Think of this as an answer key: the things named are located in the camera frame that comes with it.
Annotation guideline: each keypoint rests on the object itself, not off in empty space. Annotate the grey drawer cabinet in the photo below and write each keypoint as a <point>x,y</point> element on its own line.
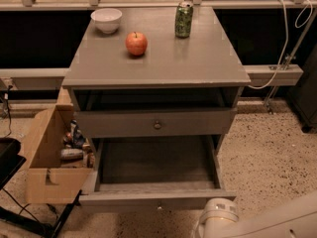
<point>199,72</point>

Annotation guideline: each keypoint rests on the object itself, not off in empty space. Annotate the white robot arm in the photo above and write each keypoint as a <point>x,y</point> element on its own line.
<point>295,219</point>

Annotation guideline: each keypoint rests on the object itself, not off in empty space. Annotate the grey top drawer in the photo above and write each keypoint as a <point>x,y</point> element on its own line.
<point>154,123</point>

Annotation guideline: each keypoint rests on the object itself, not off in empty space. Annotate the dark bottle in box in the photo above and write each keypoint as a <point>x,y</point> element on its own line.
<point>76,136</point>

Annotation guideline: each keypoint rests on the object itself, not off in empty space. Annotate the silver can in box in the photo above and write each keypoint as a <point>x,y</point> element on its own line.
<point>71,154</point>

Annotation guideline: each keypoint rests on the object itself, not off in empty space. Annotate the red apple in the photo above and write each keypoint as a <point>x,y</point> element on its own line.
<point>136,43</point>

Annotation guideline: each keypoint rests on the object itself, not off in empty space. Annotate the grey drawer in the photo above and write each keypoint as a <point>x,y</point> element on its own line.
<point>155,173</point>
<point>154,123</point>

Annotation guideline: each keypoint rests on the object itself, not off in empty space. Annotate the green soda can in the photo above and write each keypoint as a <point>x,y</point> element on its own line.
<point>183,19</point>

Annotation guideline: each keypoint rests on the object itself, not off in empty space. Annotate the cardboard box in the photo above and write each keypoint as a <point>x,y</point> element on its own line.
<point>47,181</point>

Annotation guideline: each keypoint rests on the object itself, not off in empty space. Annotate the white ceramic bowl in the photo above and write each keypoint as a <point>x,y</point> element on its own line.
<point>107,20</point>

